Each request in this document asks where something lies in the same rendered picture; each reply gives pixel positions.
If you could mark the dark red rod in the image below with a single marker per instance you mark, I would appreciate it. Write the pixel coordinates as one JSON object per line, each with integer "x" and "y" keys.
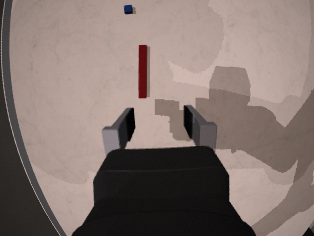
{"x": 142, "y": 71}

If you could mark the small blue cube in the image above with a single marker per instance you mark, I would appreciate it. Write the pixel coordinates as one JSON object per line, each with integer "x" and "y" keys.
{"x": 128, "y": 9}

